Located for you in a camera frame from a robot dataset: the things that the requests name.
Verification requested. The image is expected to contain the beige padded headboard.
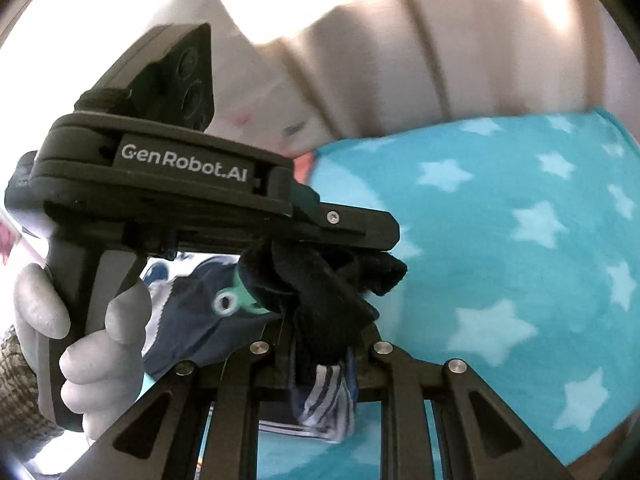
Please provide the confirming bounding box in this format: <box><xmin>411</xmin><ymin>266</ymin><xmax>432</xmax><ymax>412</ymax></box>
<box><xmin>250</xmin><ymin>0</ymin><xmax>633</xmax><ymax>142</ymax></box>

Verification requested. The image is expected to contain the person's left forearm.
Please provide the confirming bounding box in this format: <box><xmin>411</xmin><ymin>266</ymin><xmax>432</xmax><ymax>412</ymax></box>
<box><xmin>0</xmin><ymin>324</ymin><xmax>66</xmax><ymax>447</ymax></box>

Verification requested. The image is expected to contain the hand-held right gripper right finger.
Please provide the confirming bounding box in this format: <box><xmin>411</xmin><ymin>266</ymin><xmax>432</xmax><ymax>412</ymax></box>
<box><xmin>352</xmin><ymin>340</ymin><xmax>577</xmax><ymax>480</ymax></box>

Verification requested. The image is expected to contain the black striped sock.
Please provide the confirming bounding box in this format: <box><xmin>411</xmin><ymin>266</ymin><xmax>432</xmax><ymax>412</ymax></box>
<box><xmin>140</xmin><ymin>240</ymin><xmax>409</xmax><ymax>447</ymax></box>

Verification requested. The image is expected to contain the turquoise star-print blanket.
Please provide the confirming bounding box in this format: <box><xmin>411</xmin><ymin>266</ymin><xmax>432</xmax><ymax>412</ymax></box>
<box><xmin>199</xmin><ymin>109</ymin><xmax>640</xmax><ymax>480</ymax></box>

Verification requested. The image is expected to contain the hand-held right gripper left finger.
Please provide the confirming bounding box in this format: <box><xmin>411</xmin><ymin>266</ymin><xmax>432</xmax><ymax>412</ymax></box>
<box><xmin>64</xmin><ymin>341</ymin><xmax>291</xmax><ymax>480</ymax></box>

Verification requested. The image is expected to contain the white printed pillow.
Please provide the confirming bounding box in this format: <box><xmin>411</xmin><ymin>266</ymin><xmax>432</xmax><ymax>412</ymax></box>
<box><xmin>165</xmin><ymin>0</ymin><xmax>363</xmax><ymax>158</ymax></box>

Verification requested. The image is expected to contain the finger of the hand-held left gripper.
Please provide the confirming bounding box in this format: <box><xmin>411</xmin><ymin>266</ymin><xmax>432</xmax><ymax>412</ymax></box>
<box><xmin>292</xmin><ymin>180</ymin><xmax>402</xmax><ymax>256</ymax></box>

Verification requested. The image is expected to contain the person's left hand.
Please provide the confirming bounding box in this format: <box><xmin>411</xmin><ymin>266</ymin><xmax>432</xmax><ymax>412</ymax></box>
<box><xmin>14</xmin><ymin>262</ymin><xmax>156</xmax><ymax>447</ymax></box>

